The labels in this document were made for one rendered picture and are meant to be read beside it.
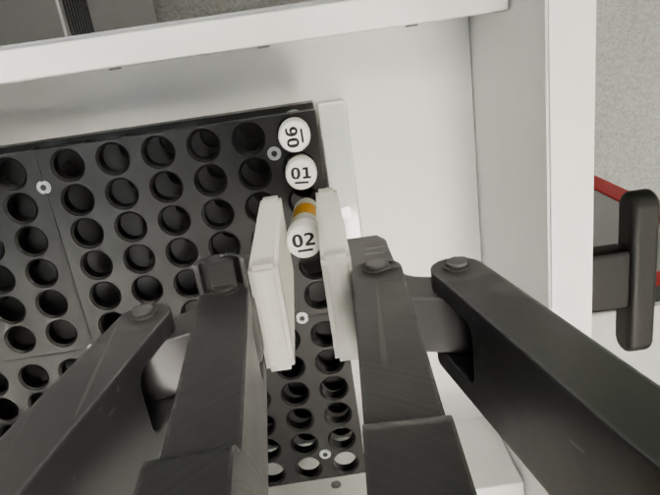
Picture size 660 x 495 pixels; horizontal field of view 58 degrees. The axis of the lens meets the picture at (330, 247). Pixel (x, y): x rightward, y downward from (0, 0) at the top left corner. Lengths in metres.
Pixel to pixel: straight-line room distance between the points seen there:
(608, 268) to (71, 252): 0.22
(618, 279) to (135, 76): 0.24
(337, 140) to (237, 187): 0.07
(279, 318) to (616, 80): 1.17
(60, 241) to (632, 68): 1.16
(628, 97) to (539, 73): 1.08
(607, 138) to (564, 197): 1.07
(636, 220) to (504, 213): 0.06
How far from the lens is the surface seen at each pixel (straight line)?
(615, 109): 1.30
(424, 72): 0.31
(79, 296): 0.28
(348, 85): 0.30
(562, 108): 0.23
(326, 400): 0.29
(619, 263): 0.28
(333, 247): 0.15
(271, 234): 0.17
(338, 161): 0.30
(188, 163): 0.25
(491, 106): 0.29
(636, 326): 0.29
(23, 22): 0.58
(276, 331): 0.15
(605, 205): 0.75
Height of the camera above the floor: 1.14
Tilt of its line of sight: 70 degrees down
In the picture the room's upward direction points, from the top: 170 degrees clockwise
